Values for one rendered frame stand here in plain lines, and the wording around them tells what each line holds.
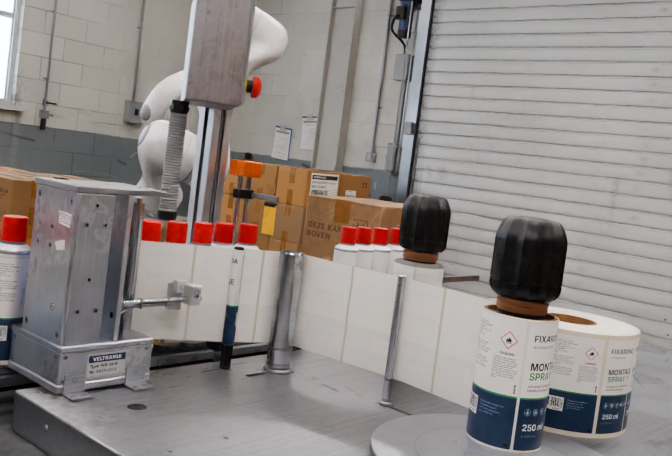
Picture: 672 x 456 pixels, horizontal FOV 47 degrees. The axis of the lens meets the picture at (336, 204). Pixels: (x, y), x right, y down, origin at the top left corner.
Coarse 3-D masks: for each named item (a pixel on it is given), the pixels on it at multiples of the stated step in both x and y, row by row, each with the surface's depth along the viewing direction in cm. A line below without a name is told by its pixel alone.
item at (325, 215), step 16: (320, 208) 204; (336, 208) 201; (352, 208) 198; (368, 208) 195; (384, 208) 193; (400, 208) 200; (304, 224) 207; (320, 224) 204; (336, 224) 201; (352, 224) 198; (368, 224) 195; (384, 224) 194; (304, 240) 207; (320, 240) 204; (336, 240) 201; (320, 256) 204
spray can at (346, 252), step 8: (344, 232) 158; (352, 232) 158; (344, 240) 158; (352, 240) 158; (336, 248) 158; (344, 248) 157; (352, 248) 158; (336, 256) 158; (344, 256) 157; (352, 256) 158; (352, 264) 158
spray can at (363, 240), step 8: (360, 232) 162; (368, 232) 162; (360, 240) 162; (368, 240) 162; (360, 248) 161; (368, 248) 162; (360, 256) 161; (368, 256) 162; (360, 264) 161; (368, 264) 162
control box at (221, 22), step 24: (216, 0) 129; (240, 0) 130; (192, 24) 130; (216, 24) 129; (240, 24) 130; (192, 48) 129; (216, 48) 130; (240, 48) 131; (192, 72) 129; (216, 72) 130; (240, 72) 131; (192, 96) 130; (216, 96) 130; (240, 96) 132
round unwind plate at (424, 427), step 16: (416, 416) 103; (432, 416) 104; (448, 416) 105; (464, 416) 106; (384, 432) 95; (400, 432) 96; (416, 432) 96; (432, 432) 97; (448, 432) 98; (464, 432) 99; (544, 432) 103; (384, 448) 90; (400, 448) 90; (416, 448) 91; (432, 448) 92; (448, 448) 92; (544, 448) 97; (560, 448) 97; (576, 448) 98
